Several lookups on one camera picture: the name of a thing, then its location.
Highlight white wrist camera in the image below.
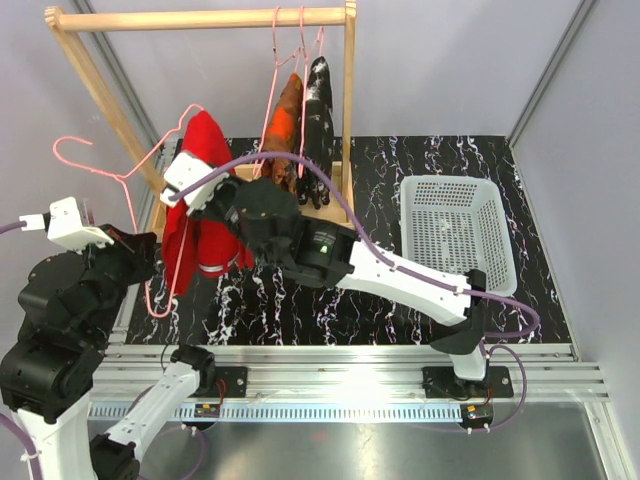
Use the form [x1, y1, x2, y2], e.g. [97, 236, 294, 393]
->
[19, 197, 115, 252]
[159, 151, 229, 216]

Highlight pink wire hanger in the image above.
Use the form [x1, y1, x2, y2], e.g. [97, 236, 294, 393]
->
[52, 103, 205, 319]
[299, 5, 324, 158]
[258, 6, 301, 152]

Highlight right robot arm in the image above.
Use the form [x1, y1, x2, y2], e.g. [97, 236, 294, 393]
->
[184, 173, 490, 400]

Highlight white slotted cable duct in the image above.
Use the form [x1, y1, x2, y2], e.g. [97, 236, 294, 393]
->
[89, 403, 494, 422]

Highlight red trousers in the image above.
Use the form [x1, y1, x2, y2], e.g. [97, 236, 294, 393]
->
[161, 110, 254, 296]

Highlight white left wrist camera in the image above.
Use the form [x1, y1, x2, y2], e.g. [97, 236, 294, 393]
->
[19, 197, 115, 252]

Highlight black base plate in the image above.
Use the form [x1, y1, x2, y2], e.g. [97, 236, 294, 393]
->
[422, 366, 514, 401]
[209, 366, 249, 399]

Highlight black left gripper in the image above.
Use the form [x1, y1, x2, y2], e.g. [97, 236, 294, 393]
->
[73, 221, 161, 342]

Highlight black white patterned trousers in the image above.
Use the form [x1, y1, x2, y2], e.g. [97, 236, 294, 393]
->
[297, 56, 335, 210]

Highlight orange patterned trousers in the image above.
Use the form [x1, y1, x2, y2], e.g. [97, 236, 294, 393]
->
[260, 73, 303, 194]

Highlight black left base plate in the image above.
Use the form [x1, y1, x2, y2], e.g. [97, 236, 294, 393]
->
[209, 366, 249, 399]

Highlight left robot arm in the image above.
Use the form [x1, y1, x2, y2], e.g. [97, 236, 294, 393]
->
[1, 225, 217, 479]

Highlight wooden clothes rack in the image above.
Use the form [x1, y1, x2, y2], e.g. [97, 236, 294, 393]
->
[45, 1, 356, 235]

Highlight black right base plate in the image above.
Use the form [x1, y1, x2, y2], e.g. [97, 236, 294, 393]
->
[422, 366, 514, 401]

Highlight aluminium mounting rail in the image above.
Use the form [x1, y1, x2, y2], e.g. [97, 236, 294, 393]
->
[92, 344, 609, 404]

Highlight white plastic basket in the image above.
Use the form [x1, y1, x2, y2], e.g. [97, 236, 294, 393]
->
[400, 175, 517, 297]

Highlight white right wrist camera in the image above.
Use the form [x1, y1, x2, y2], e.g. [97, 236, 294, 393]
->
[159, 151, 229, 216]

